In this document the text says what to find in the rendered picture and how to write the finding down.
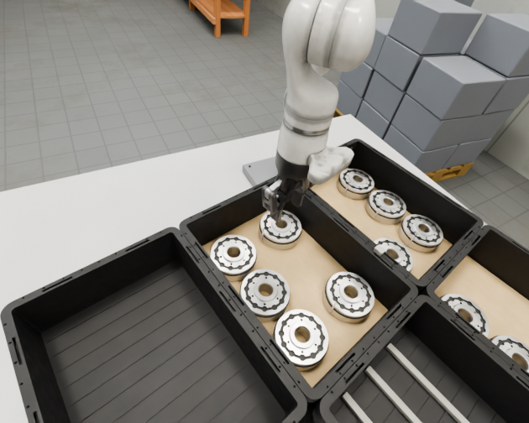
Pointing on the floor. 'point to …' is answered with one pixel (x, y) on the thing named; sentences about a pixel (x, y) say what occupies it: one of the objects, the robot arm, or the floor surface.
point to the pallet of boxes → (443, 80)
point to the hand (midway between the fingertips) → (286, 206)
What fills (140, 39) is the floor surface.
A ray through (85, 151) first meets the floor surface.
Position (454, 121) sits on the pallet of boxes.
